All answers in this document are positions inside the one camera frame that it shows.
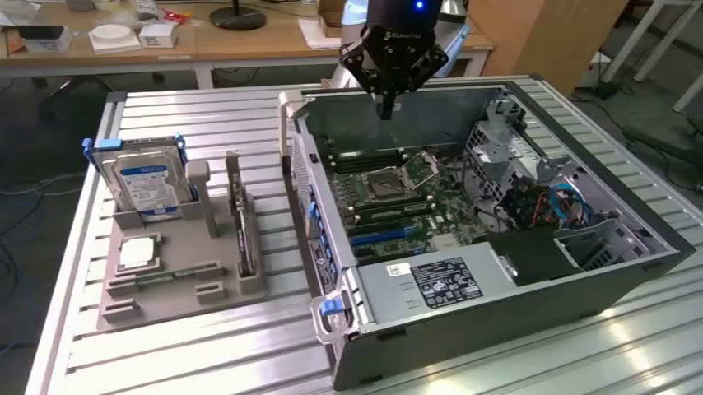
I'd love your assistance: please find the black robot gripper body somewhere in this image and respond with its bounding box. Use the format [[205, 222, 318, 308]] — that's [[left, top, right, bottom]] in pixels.
[[360, 0, 441, 91]]

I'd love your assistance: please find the graphics card with metal bracket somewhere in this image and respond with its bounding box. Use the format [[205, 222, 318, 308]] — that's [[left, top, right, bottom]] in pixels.
[[224, 150, 260, 281]]

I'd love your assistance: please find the white paper stack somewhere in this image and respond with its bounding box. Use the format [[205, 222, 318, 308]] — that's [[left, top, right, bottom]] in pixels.
[[297, 18, 345, 50]]

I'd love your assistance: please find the brown cardboard box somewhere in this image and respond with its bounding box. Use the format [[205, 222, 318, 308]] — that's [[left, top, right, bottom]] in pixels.
[[317, 0, 346, 28]]

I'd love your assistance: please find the wooden cabinet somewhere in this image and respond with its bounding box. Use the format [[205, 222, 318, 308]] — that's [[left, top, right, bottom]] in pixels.
[[465, 0, 630, 95]]

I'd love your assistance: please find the black round lamp base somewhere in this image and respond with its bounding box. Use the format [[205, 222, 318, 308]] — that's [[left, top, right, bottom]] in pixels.
[[208, 0, 268, 31]]

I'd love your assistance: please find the metal socket cover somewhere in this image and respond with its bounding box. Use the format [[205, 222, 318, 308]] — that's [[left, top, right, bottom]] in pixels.
[[401, 150, 441, 183]]

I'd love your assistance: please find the silver perforated drive cage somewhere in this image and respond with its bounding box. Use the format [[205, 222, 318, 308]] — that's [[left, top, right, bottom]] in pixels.
[[462, 118, 542, 194]]

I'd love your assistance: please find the wooden desk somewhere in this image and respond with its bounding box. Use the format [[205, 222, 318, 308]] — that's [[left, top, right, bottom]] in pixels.
[[0, 0, 494, 79]]

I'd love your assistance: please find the CPU socket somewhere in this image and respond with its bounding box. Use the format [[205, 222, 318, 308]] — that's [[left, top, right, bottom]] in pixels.
[[364, 167, 412, 203]]

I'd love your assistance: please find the installed RAM stick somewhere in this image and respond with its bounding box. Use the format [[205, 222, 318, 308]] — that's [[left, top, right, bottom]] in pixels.
[[353, 198, 433, 220]]

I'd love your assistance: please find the small white labelled box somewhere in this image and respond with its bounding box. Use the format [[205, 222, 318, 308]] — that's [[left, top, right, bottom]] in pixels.
[[137, 22, 180, 49]]

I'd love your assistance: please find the green motherboard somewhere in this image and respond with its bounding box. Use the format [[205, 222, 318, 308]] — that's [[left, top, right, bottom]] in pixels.
[[326, 139, 494, 264]]

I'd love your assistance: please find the white round container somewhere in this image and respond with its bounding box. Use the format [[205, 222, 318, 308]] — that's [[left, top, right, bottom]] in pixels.
[[88, 23, 142, 55]]

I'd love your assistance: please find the black floor stand base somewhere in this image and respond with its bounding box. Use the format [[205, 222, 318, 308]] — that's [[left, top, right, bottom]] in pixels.
[[622, 125, 703, 160]]

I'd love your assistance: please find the black plastic shroud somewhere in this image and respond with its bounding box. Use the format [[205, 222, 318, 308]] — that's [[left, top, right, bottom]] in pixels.
[[486, 228, 586, 288]]

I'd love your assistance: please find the hard disk in blue caddy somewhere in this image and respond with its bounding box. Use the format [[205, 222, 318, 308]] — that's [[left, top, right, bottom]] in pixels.
[[80, 133, 189, 224]]

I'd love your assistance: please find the grey power supply unit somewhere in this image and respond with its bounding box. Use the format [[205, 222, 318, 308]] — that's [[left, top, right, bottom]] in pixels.
[[350, 241, 520, 326]]

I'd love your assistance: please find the grey metal disk bay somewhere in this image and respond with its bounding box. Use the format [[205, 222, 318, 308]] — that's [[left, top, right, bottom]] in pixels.
[[552, 216, 656, 273]]

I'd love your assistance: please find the grey printed parts rack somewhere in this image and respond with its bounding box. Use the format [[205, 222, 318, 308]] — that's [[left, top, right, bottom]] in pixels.
[[96, 160, 270, 332]]

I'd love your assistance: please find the white box with black top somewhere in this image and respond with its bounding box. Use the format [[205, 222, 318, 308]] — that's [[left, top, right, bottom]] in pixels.
[[16, 25, 74, 53]]

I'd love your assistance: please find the silver CPU chip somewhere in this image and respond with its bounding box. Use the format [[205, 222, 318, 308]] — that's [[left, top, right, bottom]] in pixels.
[[118, 237, 158, 272]]

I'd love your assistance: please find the green RAM stick on rack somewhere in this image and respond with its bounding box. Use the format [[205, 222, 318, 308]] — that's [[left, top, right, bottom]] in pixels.
[[133, 266, 202, 286]]

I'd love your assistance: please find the black open PC case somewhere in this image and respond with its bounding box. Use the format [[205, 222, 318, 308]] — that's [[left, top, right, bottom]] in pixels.
[[277, 73, 698, 392]]

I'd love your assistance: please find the white table frame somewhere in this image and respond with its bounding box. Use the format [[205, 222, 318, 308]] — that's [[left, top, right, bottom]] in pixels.
[[600, 0, 703, 112]]

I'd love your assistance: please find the red wire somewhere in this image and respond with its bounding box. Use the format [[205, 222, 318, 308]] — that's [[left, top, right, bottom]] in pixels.
[[533, 189, 552, 226]]

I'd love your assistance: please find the blue wire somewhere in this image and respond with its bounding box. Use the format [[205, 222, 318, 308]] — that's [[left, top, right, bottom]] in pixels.
[[548, 183, 593, 230]]

